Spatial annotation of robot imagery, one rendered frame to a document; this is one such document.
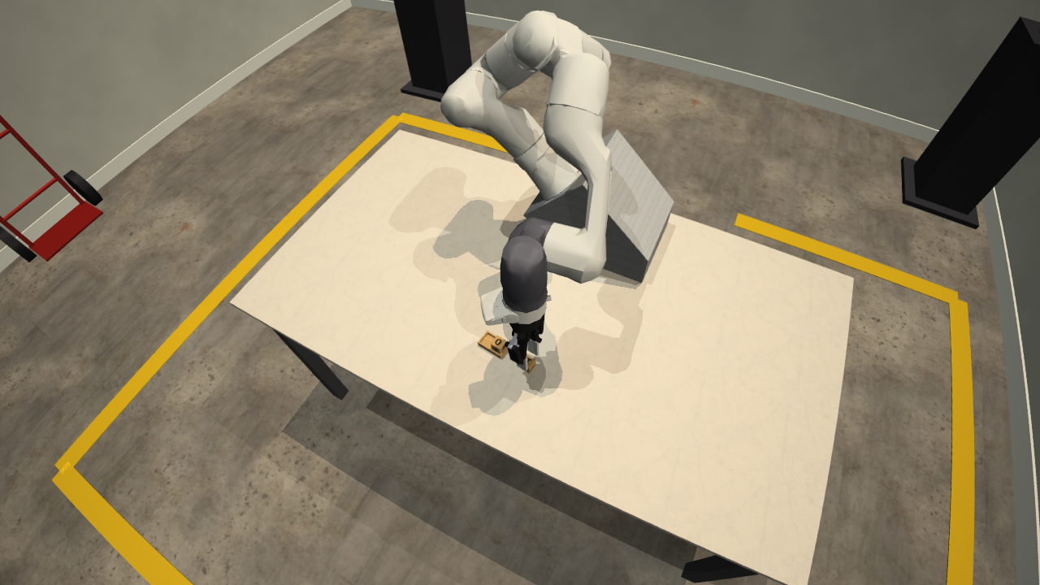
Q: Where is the brown rectangular tray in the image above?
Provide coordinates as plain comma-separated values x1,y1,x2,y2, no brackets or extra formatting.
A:
478,331,508,359

